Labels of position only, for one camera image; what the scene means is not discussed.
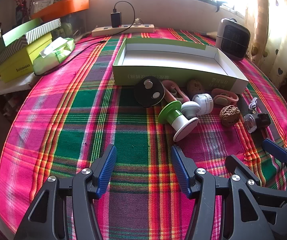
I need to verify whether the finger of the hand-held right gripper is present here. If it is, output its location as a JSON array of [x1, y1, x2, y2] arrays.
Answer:
[[262, 138, 287, 193], [225, 154, 287, 207]]

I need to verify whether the green cardboard box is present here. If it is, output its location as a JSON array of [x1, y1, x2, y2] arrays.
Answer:
[[112, 38, 249, 93]]

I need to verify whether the lime green box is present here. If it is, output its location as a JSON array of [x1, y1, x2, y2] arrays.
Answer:
[[0, 32, 52, 83]]

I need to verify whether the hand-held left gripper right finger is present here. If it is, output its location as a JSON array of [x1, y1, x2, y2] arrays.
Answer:
[[171, 145, 275, 240]]

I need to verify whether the grey chevron box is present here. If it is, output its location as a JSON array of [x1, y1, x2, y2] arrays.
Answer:
[[0, 35, 29, 63]]

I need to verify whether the green tissue pack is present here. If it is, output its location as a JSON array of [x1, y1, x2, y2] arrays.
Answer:
[[33, 37, 75, 75]]

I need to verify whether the green flat box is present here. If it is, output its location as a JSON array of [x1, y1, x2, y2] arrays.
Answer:
[[2, 17, 44, 47]]

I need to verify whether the white side table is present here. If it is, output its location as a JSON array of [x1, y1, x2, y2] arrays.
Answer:
[[0, 72, 40, 98]]

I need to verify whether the orange box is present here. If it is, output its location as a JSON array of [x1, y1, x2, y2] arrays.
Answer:
[[31, 0, 90, 22]]

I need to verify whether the pink ear hook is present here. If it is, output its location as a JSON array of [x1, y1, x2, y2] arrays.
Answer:
[[212, 92, 239, 105], [162, 80, 190, 103]]

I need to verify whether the white printed carton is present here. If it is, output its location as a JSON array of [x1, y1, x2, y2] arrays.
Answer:
[[33, 0, 54, 13]]

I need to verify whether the white USB cable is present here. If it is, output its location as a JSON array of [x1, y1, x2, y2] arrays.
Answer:
[[249, 97, 259, 113]]

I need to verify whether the black charging cable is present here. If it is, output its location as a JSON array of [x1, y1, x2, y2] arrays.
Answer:
[[35, 1, 136, 76]]

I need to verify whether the black rectangular device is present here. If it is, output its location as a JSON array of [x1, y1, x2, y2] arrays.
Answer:
[[243, 112, 271, 133]]

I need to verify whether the beige power strip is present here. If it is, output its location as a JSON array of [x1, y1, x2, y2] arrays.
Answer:
[[91, 24, 155, 37]]

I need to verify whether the heart-patterned curtain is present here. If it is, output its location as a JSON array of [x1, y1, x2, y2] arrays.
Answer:
[[244, 0, 287, 85]]

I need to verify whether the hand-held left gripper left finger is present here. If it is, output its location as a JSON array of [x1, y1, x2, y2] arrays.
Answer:
[[13, 144, 117, 240]]

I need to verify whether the green jar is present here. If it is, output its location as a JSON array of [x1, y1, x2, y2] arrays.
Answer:
[[58, 21, 74, 37]]

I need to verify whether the brown walnut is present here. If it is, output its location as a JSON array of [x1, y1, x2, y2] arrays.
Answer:
[[220, 106, 241, 127], [187, 79, 204, 95]]

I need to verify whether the green white spool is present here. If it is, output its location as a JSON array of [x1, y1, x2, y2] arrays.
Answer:
[[158, 100, 199, 142]]

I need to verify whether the plaid tablecloth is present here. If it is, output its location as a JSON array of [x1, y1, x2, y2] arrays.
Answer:
[[0, 26, 287, 240]]

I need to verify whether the black charger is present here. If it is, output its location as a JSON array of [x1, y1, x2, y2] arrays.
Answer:
[[111, 12, 122, 27]]

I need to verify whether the black round disc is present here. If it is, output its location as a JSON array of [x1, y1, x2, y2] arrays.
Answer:
[[134, 77, 166, 108]]

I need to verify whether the grey space heater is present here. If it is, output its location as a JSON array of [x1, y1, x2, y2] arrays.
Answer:
[[216, 18, 251, 61]]

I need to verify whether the black window hook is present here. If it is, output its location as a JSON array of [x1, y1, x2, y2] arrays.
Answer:
[[215, 0, 228, 13]]

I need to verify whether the white mushroom-shaped knob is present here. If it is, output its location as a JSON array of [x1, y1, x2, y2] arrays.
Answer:
[[181, 101, 200, 118]]

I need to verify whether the green white striped box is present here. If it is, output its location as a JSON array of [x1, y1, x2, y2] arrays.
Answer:
[[25, 18, 62, 44]]

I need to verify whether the white ribbed cylinder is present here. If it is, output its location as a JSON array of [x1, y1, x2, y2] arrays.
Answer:
[[192, 93, 214, 115]]

